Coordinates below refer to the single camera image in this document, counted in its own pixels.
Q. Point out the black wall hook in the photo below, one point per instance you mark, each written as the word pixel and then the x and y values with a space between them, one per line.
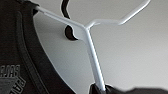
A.
pixel 70 33

